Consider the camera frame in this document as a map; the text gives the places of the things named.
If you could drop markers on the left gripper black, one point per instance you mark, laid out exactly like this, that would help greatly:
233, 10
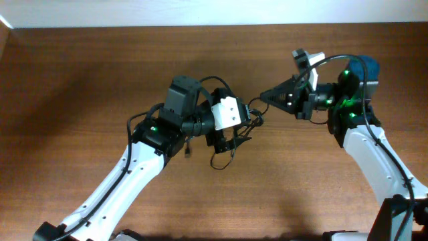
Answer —
220, 141

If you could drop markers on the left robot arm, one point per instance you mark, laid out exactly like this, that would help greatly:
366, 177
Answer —
188, 111

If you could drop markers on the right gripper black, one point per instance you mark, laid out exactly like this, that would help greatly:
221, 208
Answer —
297, 100

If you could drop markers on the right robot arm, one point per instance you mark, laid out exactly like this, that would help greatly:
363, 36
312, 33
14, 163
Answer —
343, 86

